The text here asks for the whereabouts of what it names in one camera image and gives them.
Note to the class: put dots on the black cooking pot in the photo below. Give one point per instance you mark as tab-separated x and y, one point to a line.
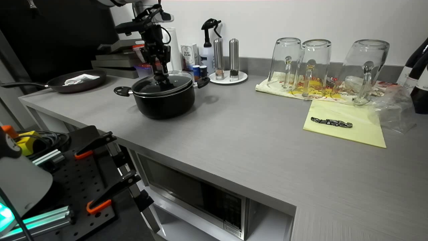
164	107

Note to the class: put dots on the yellow tool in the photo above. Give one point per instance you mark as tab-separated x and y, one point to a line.
27	142

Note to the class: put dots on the plastic container with red lid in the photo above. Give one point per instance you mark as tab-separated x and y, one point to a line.
138	53

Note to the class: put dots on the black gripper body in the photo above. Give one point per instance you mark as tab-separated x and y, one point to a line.
156	47

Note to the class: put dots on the clear glass mug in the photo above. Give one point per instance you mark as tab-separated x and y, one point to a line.
365	67
283	60
314	61

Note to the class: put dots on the steel salt shaker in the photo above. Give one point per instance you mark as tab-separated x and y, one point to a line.
218	57

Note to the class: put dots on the small white plate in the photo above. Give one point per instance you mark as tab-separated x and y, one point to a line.
241	77

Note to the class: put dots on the clear plastic bag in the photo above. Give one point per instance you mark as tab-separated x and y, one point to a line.
394	114

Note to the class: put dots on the steel pepper shaker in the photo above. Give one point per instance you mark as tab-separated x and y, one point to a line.
233	57

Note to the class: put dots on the clear plastic container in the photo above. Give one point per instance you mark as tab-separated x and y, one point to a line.
143	69

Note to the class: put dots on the black beaded band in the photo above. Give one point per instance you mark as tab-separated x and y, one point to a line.
330	122

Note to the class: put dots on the silver microwave oven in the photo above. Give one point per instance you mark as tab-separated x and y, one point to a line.
191	191

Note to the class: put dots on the black pegboard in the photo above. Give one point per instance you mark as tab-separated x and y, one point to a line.
80	187

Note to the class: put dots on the yellow paper sheet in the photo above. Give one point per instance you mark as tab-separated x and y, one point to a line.
329	134

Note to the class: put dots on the round glass pot lid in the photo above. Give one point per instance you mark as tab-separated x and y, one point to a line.
183	81

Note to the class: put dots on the black clamp with orange tip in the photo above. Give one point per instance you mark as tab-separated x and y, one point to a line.
95	143
111	190

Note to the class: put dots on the small white box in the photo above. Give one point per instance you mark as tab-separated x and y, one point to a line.
190	53

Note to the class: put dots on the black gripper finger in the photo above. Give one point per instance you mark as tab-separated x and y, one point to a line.
167	71
158	73

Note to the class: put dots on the dark wine bottle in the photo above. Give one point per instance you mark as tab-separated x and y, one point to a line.
412	60
417	71
420	95

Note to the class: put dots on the aluminium profile bar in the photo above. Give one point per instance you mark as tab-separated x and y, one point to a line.
40	219

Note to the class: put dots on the spray bottle with black trigger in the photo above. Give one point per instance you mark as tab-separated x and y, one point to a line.
207	53

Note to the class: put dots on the colourful patterned dish towel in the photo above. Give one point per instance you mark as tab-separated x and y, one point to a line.
267	88

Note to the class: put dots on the grey lamp shade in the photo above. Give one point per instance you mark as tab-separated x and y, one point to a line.
21	182

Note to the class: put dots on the stack of black trays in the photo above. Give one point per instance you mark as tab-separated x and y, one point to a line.
114	60

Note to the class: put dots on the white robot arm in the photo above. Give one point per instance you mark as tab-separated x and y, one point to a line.
139	6

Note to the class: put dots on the black frying pan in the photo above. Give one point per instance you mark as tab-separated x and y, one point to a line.
53	83

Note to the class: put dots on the short aluminium extrusion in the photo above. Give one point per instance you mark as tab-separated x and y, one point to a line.
47	156

